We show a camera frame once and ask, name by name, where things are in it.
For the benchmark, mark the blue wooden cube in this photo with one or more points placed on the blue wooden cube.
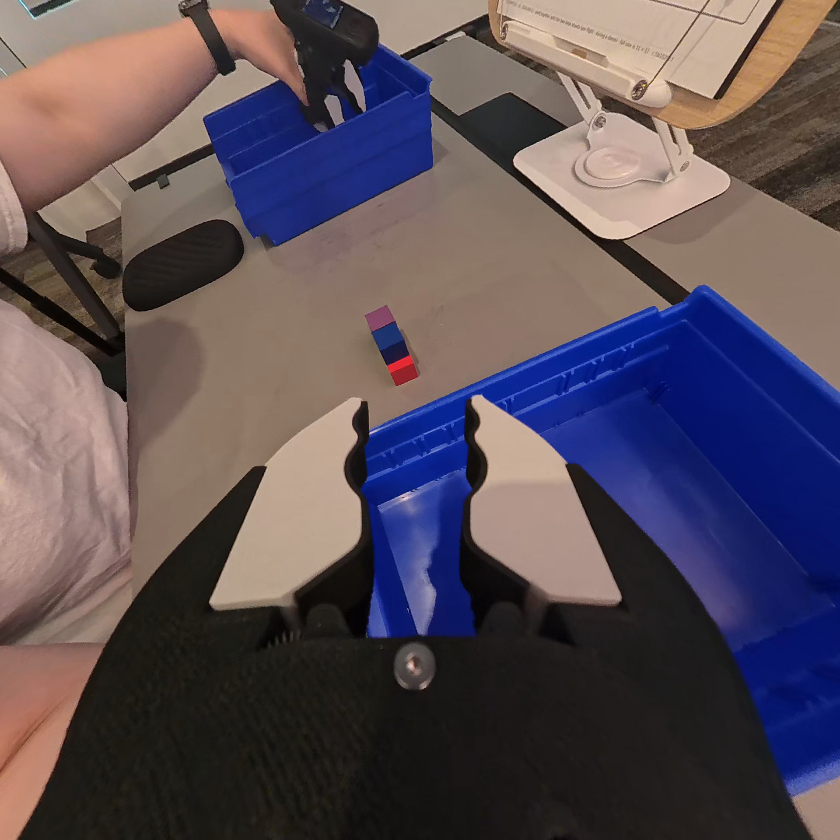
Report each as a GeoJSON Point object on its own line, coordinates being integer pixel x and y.
{"type": "Point", "coordinates": [390, 344]}

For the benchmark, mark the blue plastic bin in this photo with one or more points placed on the blue plastic bin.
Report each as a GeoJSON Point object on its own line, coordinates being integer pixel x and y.
{"type": "Point", "coordinates": [689, 426]}
{"type": "Point", "coordinates": [315, 184]}

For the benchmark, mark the black strip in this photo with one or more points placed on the black strip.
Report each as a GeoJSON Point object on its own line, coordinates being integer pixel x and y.
{"type": "Point", "coordinates": [512, 131]}

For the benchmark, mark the purple wooden cube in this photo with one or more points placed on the purple wooden cube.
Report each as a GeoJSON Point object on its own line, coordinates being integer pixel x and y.
{"type": "Point", "coordinates": [379, 318]}

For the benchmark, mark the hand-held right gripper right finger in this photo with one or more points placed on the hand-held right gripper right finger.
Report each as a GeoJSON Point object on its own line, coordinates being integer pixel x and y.
{"type": "Point", "coordinates": [544, 518]}

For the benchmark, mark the red wooden cube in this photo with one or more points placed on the red wooden cube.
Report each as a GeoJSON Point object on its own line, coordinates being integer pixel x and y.
{"type": "Point", "coordinates": [403, 373]}

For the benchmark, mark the instruction sheet board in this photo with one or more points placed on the instruction sheet board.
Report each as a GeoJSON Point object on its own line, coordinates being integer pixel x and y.
{"type": "Point", "coordinates": [623, 39]}

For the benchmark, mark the black chair armrest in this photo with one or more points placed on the black chair armrest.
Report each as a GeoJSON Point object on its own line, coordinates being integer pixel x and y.
{"type": "Point", "coordinates": [184, 262]}

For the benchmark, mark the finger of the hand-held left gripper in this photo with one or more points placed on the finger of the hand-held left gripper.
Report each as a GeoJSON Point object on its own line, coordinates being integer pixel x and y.
{"type": "Point", "coordinates": [355, 85]}

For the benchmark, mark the person's leg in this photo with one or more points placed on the person's leg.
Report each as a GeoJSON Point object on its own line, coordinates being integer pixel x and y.
{"type": "Point", "coordinates": [33, 722]}

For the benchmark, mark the person's left hand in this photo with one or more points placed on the person's left hand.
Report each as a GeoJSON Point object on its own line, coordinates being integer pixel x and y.
{"type": "Point", "coordinates": [262, 43]}

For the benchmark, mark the black chair base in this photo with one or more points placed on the black chair base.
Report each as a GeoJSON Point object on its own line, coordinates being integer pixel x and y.
{"type": "Point", "coordinates": [65, 282]}

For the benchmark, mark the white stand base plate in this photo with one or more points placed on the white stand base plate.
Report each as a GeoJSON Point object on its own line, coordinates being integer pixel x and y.
{"type": "Point", "coordinates": [656, 197]}

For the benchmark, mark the person's left forearm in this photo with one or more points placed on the person's left forearm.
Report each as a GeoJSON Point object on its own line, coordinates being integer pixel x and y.
{"type": "Point", "coordinates": [98, 111]}

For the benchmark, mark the black wristwatch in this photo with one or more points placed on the black wristwatch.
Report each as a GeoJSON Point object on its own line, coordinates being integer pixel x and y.
{"type": "Point", "coordinates": [220, 46]}

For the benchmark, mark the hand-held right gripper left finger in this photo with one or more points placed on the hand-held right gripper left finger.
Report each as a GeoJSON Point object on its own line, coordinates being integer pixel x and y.
{"type": "Point", "coordinates": [289, 518]}

